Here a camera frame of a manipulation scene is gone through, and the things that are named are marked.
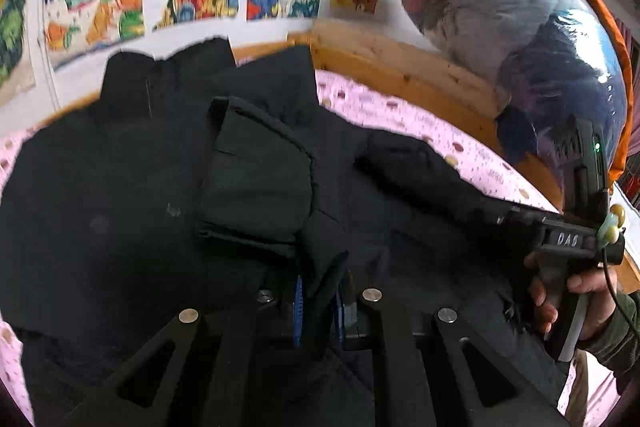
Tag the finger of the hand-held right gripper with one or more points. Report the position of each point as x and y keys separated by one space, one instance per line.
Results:
x=515 y=224

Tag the wooden bed frame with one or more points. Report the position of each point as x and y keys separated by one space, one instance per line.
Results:
x=400 y=67

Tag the person's right forearm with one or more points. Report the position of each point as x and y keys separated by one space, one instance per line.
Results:
x=617 y=337

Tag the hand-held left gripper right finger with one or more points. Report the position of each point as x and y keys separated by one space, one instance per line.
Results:
x=341 y=312

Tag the green swirl wall poster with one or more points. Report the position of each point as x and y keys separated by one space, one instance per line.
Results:
x=11 y=27

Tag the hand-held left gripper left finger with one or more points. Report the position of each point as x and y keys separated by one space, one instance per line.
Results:
x=298 y=312

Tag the green bead charm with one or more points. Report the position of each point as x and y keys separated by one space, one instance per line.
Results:
x=613 y=223

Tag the pink dotted bedsheet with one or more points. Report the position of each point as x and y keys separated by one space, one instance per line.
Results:
x=400 y=112

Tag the clear storage bag orange trim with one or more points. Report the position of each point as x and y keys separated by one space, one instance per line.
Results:
x=500 y=7

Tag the orange and teal wall poster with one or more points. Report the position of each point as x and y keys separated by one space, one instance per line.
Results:
x=90 y=2

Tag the person's right hand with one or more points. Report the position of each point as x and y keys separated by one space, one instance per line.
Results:
x=592 y=302

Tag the black jacket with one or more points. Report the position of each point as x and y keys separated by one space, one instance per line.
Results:
x=125 y=182

